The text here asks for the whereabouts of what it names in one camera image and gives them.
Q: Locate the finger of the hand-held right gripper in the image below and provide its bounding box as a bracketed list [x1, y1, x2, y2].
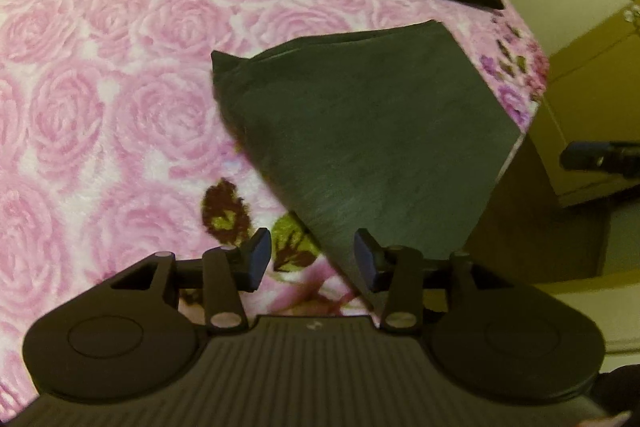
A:
[559, 141, 640, 180]

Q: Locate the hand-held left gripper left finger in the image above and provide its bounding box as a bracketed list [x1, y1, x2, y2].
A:
[110, 228, 273, 336]

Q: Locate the yellow wooden cabinet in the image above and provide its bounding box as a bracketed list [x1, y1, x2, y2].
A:
[520, 0, 640, 208]

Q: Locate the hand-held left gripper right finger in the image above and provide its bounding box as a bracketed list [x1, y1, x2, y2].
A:
[354, 229, 482, 334]

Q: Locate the grey shirt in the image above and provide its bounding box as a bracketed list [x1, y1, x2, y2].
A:
[210, 20, 523, 308]

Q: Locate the pink rose blanket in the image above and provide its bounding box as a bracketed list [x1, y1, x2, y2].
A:
[0, 0, 551, 408]

